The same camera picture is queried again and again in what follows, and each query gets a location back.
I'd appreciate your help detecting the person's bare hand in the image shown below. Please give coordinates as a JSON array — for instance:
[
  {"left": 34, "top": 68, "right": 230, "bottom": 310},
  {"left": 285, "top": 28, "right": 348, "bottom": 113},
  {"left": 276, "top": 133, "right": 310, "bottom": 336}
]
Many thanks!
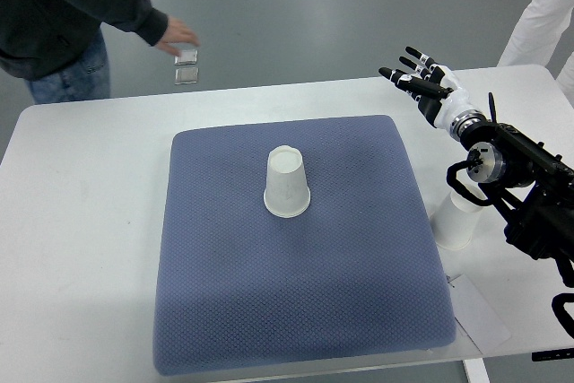
[{"left": 154, "top": 16, "right": 200, "bottom": 57}]

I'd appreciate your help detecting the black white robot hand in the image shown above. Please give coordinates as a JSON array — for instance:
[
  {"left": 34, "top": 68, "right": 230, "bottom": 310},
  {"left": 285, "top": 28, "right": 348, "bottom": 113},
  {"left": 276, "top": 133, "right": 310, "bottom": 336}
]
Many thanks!
[{"left": 378, "top": 47, "right": 486, "bottom": 141}]

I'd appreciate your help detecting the white paper cup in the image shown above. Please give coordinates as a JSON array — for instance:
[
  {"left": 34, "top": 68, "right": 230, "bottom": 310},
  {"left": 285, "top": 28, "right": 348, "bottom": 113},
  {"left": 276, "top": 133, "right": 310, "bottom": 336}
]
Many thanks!
[
  {"left": 430, "top": 190, "right": 484, "bottom": 250},
  {"left": 264, "top": 145, "right": 310, "bottom": 218}
]

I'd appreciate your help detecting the person in white suit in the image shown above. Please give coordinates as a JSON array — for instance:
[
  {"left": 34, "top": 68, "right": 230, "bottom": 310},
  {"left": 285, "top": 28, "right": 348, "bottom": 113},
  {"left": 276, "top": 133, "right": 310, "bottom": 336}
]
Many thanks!
[{"left": 498, "top": 0, "right": 573, "bottom": 66}]

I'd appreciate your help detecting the person in dark sweater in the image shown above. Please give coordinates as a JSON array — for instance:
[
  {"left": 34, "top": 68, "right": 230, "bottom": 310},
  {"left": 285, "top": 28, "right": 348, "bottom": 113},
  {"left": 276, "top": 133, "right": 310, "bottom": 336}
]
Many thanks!
[{"left": 0, "top": 0, "right": 170, "bottom": 105}]

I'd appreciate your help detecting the white paper cup on cushion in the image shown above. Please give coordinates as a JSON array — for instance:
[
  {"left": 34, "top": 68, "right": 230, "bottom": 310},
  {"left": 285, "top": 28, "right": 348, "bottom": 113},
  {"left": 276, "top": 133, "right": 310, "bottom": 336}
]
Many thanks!
[{"left": 264, "top": 145, "right": 310, "bottom": 218}]

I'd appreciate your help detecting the white paper tag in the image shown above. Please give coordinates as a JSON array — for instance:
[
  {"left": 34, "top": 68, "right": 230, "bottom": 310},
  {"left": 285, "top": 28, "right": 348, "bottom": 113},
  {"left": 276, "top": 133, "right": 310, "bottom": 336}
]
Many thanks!
[{"left": 448, "top": 274, "right": 512, "bottom": 359}]

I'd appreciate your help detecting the blue quilted cushion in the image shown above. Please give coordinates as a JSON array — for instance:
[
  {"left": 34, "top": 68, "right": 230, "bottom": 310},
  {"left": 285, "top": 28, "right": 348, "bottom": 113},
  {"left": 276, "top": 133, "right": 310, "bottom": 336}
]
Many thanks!
[{"left": 153, "top": 115, "right": 457, "bottom": 376}]

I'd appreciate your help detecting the white table leg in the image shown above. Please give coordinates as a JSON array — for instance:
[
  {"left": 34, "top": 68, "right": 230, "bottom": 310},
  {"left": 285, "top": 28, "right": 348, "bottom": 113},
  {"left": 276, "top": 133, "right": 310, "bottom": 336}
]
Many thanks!
[{"left": 463, "top": 359, "right": 491, "bottom": 383}]

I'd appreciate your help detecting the black table control panel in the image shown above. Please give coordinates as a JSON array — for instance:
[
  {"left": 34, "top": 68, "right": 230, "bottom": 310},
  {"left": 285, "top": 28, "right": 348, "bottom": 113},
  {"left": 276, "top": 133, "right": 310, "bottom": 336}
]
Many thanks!
[{"left": 531, "top": 348, "right": 574, "bottom": 362}]

